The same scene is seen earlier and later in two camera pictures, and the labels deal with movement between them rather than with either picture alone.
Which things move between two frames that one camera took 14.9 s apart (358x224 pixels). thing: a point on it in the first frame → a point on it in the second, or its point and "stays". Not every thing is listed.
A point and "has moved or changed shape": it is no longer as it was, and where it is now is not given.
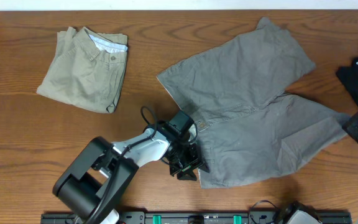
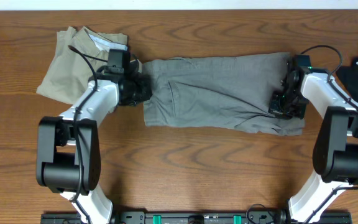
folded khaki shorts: [87, 70] stays
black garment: [354, 77] stays
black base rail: [200, 218] stays
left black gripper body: [184, 159] → [137, 92]
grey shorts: [253, 129] has moved or changed shape
